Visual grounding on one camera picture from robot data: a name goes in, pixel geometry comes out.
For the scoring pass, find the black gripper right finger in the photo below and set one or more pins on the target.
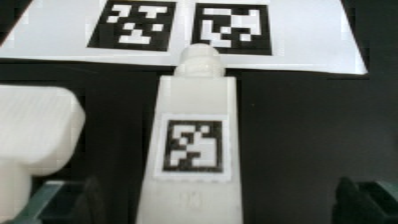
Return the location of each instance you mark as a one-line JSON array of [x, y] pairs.
[[366, 202]]

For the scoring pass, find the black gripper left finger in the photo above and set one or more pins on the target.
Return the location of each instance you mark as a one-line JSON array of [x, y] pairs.
[[66, 203]]

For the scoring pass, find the white chair leg with tag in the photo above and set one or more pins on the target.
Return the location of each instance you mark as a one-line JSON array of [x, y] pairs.
[[190, 192]]

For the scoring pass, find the white chair back part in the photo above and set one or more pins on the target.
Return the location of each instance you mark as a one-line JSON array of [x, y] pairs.
[[41, 124]]

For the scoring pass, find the white sheet with tags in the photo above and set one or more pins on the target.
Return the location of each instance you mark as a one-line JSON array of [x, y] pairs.
[[272, 34]]

